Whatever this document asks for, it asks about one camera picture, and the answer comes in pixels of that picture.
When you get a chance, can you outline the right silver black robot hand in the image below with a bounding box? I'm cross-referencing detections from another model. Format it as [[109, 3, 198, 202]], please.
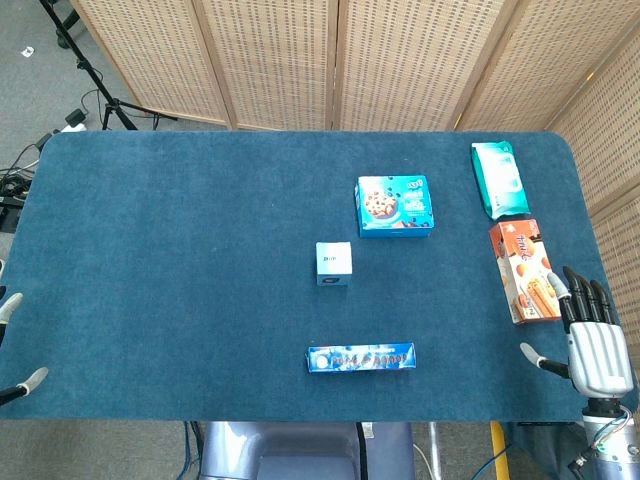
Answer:
[[519, 265, 635, 400]]

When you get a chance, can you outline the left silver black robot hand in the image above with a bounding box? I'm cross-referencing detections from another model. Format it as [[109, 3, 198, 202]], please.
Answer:
[[0, 284, 50, 407]]

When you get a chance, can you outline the small light blue box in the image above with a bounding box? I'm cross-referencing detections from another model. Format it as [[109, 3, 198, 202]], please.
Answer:
[[315, 241, 354, 287]]

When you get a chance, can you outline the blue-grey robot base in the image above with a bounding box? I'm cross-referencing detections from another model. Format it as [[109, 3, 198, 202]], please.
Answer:
[[198, 421, 417, 480]]

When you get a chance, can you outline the orange biscuit stick box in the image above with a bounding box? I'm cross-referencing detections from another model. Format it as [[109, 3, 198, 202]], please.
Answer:
[[488, 218, 563, 327]]

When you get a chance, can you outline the long blue cookie package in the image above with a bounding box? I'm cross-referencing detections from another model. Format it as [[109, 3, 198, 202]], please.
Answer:
[[305, 342, 417, 375]]

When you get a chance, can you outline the blue chocolate chip cookie box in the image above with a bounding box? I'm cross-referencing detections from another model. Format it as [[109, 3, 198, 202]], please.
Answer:
[[354, 174, 436, 239]]

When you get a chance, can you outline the blue carpet table cover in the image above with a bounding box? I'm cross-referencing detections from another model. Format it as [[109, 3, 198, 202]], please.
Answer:
[[0, 129, 626, 424]]

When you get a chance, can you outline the silver metal leg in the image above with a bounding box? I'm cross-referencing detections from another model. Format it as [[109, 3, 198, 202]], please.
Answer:
[[428, 422, 445, 480]]

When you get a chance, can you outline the teal wet wipes pack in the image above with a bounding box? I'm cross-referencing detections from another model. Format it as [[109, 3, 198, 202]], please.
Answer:
[[470, 141, 530, 222]]

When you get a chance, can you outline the black tripod stand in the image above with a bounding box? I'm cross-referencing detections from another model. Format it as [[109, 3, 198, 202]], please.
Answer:
[[38, 0, 177, 132]]

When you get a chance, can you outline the black cable bundle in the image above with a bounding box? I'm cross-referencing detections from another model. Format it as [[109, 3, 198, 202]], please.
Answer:
[[0, 142, 49, 234]]

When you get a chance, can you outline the yellow post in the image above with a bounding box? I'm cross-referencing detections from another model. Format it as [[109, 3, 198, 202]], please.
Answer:
[[488, 421, 512, 480]]

